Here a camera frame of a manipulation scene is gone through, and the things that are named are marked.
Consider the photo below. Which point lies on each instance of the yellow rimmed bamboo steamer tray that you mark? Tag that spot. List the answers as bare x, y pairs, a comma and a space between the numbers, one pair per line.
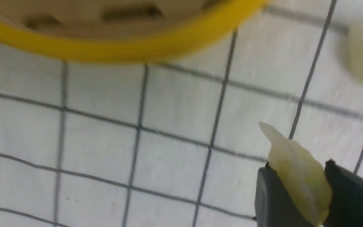
119, 31

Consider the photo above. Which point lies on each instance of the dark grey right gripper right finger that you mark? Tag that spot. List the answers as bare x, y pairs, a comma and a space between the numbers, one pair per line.
346, 208

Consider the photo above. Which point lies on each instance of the white grid tablecloth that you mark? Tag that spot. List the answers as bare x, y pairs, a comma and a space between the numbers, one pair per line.
176, 144

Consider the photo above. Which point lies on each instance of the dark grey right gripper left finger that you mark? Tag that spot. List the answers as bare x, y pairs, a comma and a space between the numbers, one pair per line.
273, 205

